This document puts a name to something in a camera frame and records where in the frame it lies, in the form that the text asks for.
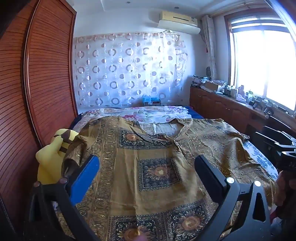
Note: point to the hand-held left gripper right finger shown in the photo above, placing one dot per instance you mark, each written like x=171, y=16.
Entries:
x=208, y=171

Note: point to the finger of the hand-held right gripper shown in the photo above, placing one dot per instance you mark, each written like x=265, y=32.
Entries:
x=263, y=144
x=279, y=136

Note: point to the white window curtain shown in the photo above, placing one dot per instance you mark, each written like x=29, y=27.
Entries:
x=210, y=46

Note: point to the long wooden cabinet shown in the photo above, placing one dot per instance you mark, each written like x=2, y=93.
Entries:
x=219, y=109

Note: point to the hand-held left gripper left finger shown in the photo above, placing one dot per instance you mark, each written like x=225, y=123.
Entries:
x=84, y=176

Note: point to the blue floral quilt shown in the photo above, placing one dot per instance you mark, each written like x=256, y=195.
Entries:
x=259, y=160

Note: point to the wooden framed window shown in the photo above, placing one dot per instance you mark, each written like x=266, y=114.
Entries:
x=254, y=58

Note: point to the pink floral bed sheet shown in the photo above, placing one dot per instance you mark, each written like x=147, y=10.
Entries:
x=157, y=115

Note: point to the wooden slatted wardrobe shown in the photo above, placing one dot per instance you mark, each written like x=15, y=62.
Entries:
x=46, y=81

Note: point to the small black tripod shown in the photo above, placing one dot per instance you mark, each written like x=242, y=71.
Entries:
x=256, y=103
x=270, y=110

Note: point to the white air conditioner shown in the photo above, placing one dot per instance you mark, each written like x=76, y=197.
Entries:
x=178, y=23

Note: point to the circle-patterned sheer curtain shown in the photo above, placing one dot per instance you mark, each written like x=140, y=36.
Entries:
x=127, y=69

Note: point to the small cardboard box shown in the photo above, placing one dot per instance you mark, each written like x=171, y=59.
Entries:
x=211, y=86

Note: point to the dark blue bed sheet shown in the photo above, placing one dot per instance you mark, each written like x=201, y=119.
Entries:
x=194, y=112

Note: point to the yellow plush toy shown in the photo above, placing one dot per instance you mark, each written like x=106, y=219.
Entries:
x=49, y=160

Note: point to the blue tissue pack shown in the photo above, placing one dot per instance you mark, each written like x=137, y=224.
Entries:
x=150, y=99

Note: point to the person's right hand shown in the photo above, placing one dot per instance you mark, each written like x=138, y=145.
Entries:
x=286, y=187

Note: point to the brown patterned shirt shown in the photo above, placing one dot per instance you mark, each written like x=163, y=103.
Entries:
x=161, y=143

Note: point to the dark oval wall hanging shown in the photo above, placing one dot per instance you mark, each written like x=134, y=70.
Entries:
x=208, y=71

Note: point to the pile of packets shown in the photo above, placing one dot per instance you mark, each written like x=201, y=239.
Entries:
x=198, y=81

